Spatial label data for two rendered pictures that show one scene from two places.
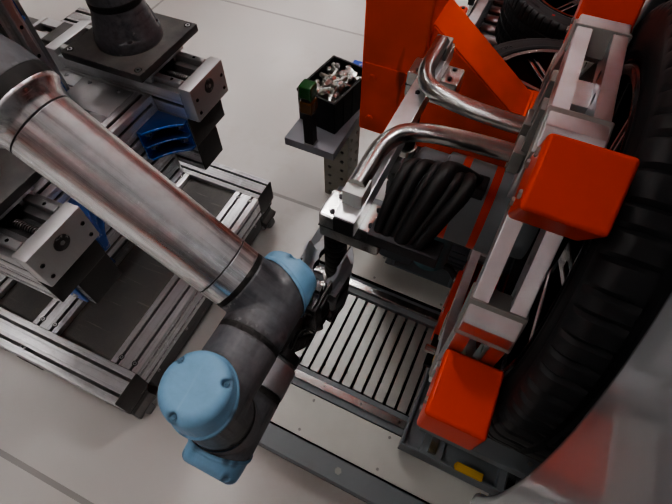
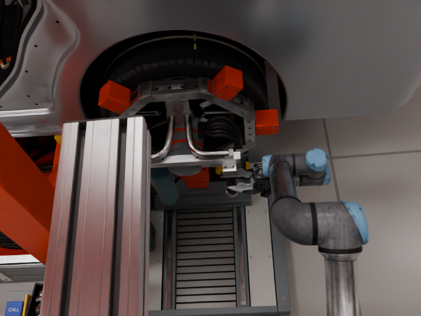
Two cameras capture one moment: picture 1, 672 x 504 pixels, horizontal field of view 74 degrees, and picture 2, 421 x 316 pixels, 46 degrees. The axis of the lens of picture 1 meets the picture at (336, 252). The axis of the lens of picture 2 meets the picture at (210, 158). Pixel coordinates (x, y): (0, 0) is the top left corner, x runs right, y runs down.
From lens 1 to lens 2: 1.46 m
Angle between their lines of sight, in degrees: 50
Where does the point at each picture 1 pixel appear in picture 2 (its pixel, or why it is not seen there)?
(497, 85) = not seen: hidden behind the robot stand
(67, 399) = not seen: outside the picture
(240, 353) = (301, 156)
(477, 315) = (252, 110)
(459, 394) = (268, 118)
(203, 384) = (315, 153)
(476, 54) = not seen: hidden behind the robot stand
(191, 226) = (281, 171)
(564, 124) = (205, 87)
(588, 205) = (238, 74)
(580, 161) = (230, 76)
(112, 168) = (285, 183)
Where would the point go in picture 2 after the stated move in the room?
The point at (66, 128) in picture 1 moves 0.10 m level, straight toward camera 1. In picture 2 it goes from (285, 191) to (298, 163)
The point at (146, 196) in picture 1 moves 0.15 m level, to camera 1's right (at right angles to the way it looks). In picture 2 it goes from (284, 178) to (260, 142)
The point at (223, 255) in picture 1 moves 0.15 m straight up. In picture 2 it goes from (281, 165) to (283, 142)
